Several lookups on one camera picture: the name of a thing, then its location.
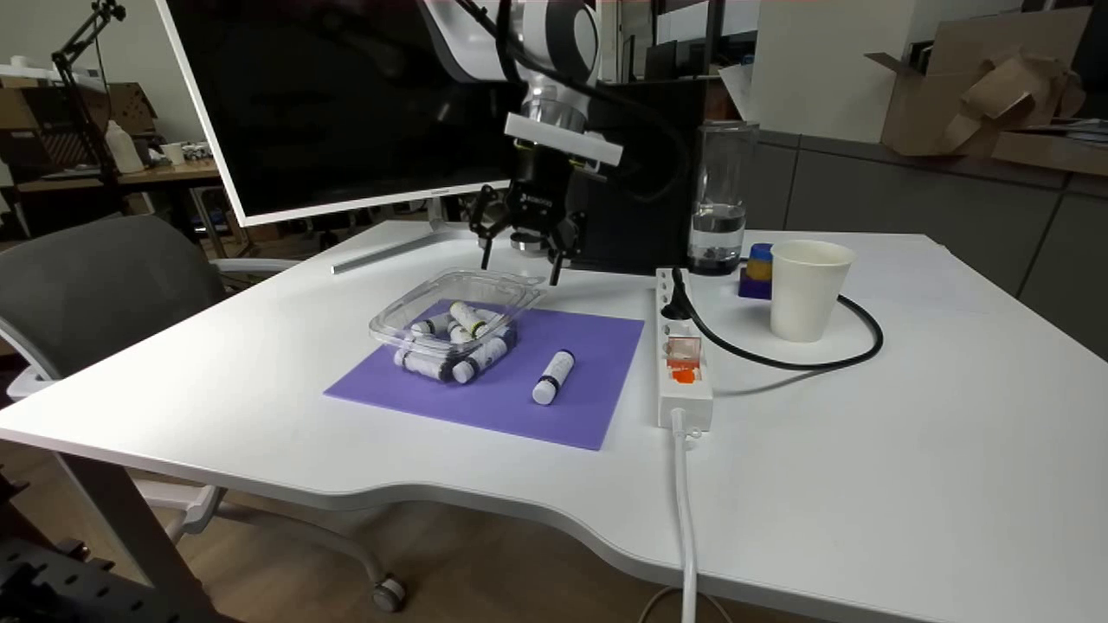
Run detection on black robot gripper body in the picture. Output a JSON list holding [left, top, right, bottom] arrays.
[[468, 148, 586, 256]]

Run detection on clear plastic container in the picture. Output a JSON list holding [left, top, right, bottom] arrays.
[[371, 272, 547, 389]]

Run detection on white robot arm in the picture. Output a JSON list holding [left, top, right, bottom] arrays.
[[415, 0, 622, 283]]

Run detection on white tube top in container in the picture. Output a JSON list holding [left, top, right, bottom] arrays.
[[446, 300, 484, 337]]

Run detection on white tube in container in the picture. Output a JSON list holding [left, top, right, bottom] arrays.
[[446, 300, 484, 337], [448, 341, 508, 386]]

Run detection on white tube front in container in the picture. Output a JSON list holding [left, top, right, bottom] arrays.
[[448, 341, 508, 386]]

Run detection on white tube outside container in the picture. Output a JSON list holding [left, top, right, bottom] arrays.
[[528, 350, 573, 404]]

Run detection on purple rectangular mat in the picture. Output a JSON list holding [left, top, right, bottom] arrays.
[[330, 309, 643, 451]]

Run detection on clear glass water carafe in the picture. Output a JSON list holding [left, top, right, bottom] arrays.
[[687, 122, 753, 272]]

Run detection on white power strip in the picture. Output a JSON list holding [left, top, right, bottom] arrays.
[[655, 267, 712, 435]]

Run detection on blue and yellow block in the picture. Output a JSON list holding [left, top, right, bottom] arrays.
[[737, 244, 773, 298]]

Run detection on white framed computer monitor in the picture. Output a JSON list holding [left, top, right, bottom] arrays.
[[154, 0, 521, 225]]

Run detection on white paper cup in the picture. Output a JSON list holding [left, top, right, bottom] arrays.
[[773, 240, 855, 342]]

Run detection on grey office chair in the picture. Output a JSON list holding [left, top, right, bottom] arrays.
[[0, 219, 409, 613]]

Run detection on cardboard box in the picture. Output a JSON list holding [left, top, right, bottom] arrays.
[[873, 7, 1108, 176]]

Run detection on black power plug cable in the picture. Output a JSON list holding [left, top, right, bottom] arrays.
[[660, 263, 887, 374]]

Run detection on white power strip cable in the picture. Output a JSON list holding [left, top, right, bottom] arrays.
[[665, 422, 707, 623]]

